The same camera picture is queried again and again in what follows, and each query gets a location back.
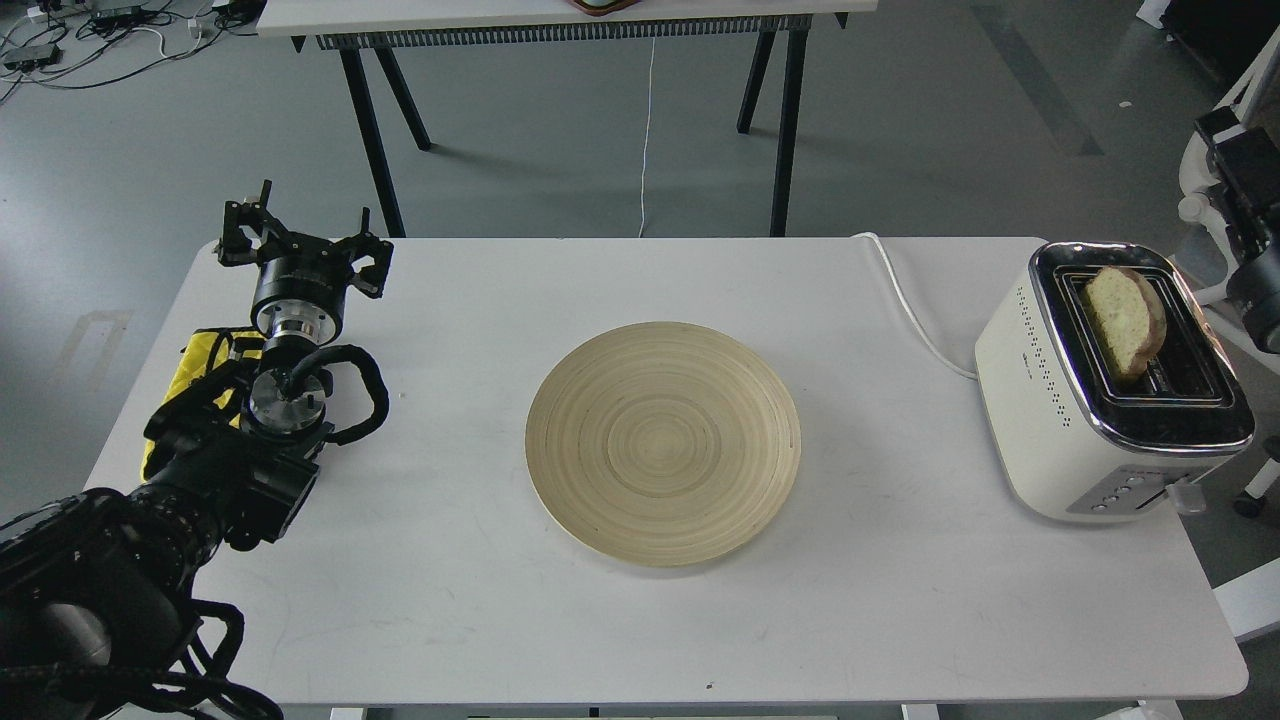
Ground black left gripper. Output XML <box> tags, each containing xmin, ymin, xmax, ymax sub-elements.
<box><xmin>216</xmin><ymin>179</ymin><xmax>396</xmax><ymax>337</ymax></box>

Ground slice of bread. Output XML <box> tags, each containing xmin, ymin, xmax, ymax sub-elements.
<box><xmin>1084</xmin><ymin>266</ymin><xmax>1169</xmax><ymax>388</ymax></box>

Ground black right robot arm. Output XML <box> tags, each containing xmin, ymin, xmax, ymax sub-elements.
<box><xmin>1196</xmin><ymin>106</ymin><xmax>1279</xmax><ymax>354</ymax></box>

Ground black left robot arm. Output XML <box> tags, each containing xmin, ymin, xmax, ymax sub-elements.
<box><xmin>1</xmin><ymin>184</ymin><xmax>394</xmax><ymax>719</ymax></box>

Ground cream white toaster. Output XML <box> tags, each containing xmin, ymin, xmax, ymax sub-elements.
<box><xmin>975</xmin><ymin>242</ymin><xmax>1254</xmax><ymax>524</ymax></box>

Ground brown object on background table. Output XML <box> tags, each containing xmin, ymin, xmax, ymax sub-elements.
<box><xmin>570</xmin><ymin>0</ymin><xmax>637</xmax><ymax>17</ymax></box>

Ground round bamboo plate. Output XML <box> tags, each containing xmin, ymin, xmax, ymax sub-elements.
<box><xmin>524</xmin><ymin>322</ymin><xmax>803</xmax><ymax>568</ymax></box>

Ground white background table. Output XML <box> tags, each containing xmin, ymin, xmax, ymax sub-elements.
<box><xmin>255</xmin><ymin>1</ymin><xmax>877</xmax><ymax>238</ymax></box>

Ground floor cables and power strips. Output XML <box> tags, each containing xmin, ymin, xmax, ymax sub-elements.
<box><xmin>0</xmin><ymin>0</ymin><xmax>266</xmax><ymax>105</ymax></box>

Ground thin white hanging cable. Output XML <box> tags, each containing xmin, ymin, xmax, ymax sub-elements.
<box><xmin>637</xmin><ymin>36</ymin><xmax>657</xmax><ymax>240</ymax></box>

